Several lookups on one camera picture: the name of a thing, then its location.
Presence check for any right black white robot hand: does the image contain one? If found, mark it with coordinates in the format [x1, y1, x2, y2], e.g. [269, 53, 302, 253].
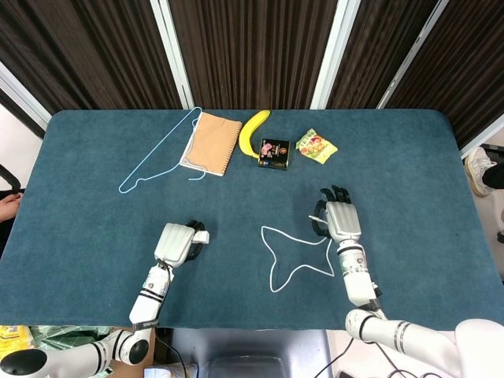
[310, 184, 362, 242]

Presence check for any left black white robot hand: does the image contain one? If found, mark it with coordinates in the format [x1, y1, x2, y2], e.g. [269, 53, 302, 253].
[154, 220, 206, 269]

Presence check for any grey chair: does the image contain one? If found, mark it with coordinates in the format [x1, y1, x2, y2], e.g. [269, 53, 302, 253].
[155, 328, 335, 378]

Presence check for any beige sneaker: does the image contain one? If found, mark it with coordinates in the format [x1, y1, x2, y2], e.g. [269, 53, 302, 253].
[464, 146, 498, 197]

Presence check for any bystander bare hand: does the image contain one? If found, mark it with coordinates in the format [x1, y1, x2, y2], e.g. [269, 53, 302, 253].
[0, 193, 21, 222]

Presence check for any blue table cloth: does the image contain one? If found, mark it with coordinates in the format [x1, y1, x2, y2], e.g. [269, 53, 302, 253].
[0, 109, 504, 331]

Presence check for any yellow printed packet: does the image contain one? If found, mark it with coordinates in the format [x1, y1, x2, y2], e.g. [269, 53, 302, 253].
[0, 324, 33, 352]

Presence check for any white partition frame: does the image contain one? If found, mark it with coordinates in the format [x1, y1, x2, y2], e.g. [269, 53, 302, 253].
[376, 0, 450, 110]
[459, 114, 504, 159]
[149, 0, 195, 110]
[309, 0, 360, 110]
[0, 62, 52, 139]

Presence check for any yellow banana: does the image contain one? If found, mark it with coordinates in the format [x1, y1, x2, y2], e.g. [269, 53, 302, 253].
[239, 109, 272, 161]

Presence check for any white charger with cable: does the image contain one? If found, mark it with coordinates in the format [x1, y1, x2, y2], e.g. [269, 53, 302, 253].
[261, 214, 336, 293]

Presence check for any white blue packet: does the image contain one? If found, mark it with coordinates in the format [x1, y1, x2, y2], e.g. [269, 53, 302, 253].
[143, 364, 198, 378]

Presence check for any black printed box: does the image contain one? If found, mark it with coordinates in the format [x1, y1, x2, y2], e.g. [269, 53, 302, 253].
[258, 138, 291, 171]

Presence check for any light blue wire hanger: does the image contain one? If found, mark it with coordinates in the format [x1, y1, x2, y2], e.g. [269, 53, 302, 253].
[118, 106, 209, 195]

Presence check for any brown spiral notebook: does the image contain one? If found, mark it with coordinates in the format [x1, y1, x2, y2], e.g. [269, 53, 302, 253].
[179, 112, 243, 177]

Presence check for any green patterned bag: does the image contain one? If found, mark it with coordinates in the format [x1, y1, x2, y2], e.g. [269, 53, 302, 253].
[29, 325, 116, 354]

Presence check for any yellow green snack packet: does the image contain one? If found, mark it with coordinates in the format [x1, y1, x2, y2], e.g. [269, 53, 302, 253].
[295, 127, 339, 165]

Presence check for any black trouser leg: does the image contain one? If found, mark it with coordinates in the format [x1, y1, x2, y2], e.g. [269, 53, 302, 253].
[482, 164, 504, 191]

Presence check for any black floor cable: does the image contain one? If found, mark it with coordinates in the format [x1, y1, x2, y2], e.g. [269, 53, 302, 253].
[313, 334, 438, 378]

